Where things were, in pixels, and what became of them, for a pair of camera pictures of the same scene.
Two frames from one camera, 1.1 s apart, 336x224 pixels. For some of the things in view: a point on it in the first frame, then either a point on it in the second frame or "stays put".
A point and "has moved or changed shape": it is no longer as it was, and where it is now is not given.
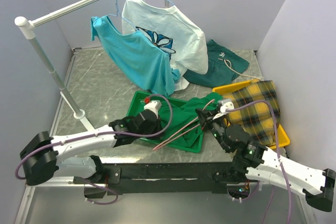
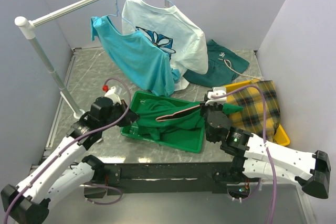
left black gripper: x=158 y=126 to x=129 y=117
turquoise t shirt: x=136 y=57 stays put
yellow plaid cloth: x=256 y=118 stays put
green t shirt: x=179 y=124 has moved or changed shape
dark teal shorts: x=223 y=65 stays put
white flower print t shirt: x=177 y=33 stays put
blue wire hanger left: x=117 y=10 stays put
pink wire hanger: x=164 y=143 to x=172 y=115
